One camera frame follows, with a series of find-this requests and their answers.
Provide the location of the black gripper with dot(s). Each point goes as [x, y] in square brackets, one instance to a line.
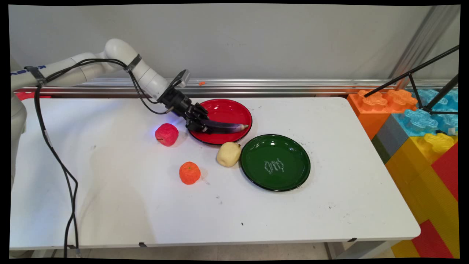
[179, 102]

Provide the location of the purple toy eggplant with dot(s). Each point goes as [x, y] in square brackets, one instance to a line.
[229, 127]

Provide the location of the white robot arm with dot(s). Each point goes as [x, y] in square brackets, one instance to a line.
[121, 55]

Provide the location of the red plate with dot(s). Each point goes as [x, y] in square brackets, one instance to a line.
[227, 110]

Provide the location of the red toy apple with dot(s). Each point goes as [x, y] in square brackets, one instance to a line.
[167, 134]

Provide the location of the pale yellow toy pear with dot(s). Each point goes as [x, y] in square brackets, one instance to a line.
[228, 154]

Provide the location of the orange toy tangerine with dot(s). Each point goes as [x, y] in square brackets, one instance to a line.
[189, 173]

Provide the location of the green plate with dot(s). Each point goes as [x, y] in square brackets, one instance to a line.
[274, 163]

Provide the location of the orange toy block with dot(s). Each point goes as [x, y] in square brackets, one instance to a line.
[377, 106]

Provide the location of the red cloth object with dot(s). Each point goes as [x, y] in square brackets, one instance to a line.
[25, 96]

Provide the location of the grey toy block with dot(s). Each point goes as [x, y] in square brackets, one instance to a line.
[388, 141]

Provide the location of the grey table leg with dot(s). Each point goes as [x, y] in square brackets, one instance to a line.
[351, 249]

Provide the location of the blue toy block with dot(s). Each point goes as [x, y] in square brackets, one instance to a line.
[421, 121]

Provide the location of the black tripod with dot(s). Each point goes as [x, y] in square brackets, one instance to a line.
[417, 68]

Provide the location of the yellow toy block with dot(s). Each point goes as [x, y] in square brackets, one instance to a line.
[417, 183]

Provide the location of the large red toy block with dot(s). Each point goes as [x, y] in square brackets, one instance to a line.
[449, 168]

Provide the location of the small red toy block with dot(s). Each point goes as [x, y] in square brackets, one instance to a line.
[432, 242]

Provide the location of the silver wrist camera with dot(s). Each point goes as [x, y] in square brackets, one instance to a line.
[181, 78]

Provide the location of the aluminium rail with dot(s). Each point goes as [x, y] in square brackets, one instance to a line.
[293, 87]

